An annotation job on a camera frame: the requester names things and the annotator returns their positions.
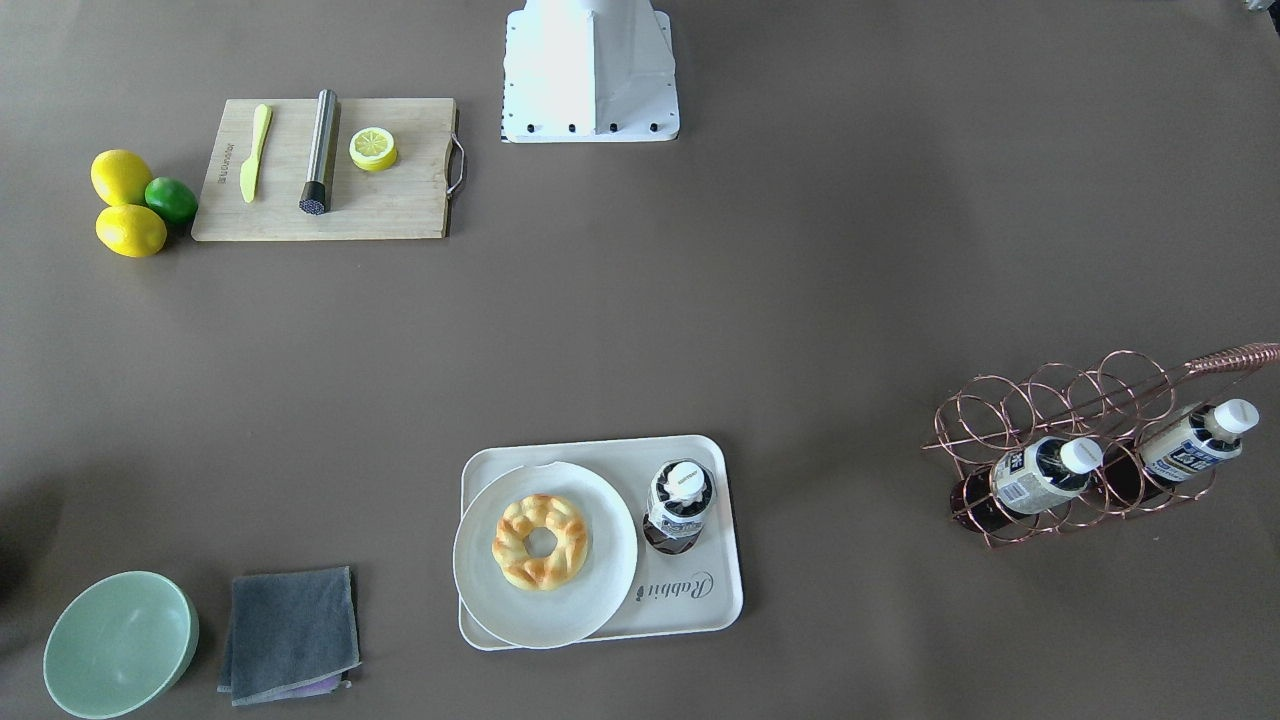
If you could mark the steel muddler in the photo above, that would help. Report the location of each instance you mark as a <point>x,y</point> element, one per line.
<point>316,195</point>

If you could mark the half lemon slice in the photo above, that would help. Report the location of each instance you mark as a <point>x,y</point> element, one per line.
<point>373,149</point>

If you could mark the wooden cutting board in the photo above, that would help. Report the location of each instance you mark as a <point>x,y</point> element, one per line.
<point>408,201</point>

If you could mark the white plate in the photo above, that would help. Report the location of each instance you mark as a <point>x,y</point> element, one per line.
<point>551,619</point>

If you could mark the tea bottle rear rack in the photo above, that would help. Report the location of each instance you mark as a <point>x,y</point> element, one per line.
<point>1204,436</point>

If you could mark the yellow lemon near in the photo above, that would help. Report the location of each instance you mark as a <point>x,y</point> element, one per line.
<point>131,230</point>

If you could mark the yellow lemon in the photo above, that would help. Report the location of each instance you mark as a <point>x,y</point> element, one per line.
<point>131,230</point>
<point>120,177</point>

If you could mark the tea bottle rack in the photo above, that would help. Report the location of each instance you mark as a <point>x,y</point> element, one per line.
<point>1024,482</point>
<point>1204,436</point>

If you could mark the tea bottle front rack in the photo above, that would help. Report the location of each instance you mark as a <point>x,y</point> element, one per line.
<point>1024,482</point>

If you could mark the braided donut pastry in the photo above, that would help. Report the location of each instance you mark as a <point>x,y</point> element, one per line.
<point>541,542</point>

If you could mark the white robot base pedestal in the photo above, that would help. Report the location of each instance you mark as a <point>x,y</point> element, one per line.
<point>589,72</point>

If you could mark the copper wire bottle rack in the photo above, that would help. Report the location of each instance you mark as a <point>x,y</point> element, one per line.
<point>1123,397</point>

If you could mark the yellow lemon far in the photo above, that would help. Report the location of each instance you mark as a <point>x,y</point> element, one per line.
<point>120,177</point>

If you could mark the green lime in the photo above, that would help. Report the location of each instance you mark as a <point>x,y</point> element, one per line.
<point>171,199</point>

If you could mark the tea bottle carried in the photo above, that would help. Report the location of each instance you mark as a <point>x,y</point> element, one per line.
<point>679,498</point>

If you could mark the cream serving tray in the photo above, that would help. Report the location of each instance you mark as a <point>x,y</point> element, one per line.
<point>699,590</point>

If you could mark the yellow plastic knife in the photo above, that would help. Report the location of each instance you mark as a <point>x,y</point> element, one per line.
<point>249,172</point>

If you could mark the grey folded cloth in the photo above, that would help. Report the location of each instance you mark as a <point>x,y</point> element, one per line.
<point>291,635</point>

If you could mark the mint green bowl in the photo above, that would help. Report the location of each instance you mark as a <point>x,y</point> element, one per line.
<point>121,643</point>

